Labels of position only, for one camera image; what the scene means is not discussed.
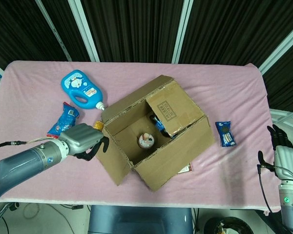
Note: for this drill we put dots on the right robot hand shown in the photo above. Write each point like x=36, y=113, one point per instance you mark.
x=286, y=163

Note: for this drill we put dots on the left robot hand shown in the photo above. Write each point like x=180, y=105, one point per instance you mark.
x=81, y=136

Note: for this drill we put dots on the brown cardboard box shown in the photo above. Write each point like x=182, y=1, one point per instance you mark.
x=180, y=156

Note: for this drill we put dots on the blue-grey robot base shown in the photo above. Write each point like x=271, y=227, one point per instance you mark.
x=139, y=220

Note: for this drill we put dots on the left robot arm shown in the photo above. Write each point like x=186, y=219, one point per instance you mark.
x=27, y=163

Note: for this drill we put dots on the yellow drink can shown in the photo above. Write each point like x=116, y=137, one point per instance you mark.
x=98, y=126

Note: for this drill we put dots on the blue snack bag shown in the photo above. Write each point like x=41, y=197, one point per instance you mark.
x=63, y=122

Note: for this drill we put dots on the pink tablecloth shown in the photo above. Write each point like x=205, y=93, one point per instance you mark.
x=51, y=180

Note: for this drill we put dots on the blue detergent pump bottle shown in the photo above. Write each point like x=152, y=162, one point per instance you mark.
x=74, y=81

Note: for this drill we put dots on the cup with printed lid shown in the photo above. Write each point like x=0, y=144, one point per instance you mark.
x=146, y=140

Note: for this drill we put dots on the blue cookie packet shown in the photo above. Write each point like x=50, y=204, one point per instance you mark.
x=225, y=134

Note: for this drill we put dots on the small black floor adapter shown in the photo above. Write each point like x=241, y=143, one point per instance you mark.
x=77, y=207

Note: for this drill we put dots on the dark cola bottle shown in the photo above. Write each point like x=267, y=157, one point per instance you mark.
x=159, y=126

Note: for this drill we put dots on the black waste bin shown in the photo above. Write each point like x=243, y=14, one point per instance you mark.
x=215, y=226

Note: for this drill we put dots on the wide white frame post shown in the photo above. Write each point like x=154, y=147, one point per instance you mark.
x=84, y=31

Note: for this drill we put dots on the thin grey frame rail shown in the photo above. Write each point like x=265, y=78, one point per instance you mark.
x=54, y=31

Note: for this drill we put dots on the slanted white frame post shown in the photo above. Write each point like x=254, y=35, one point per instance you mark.
x=280, y=47

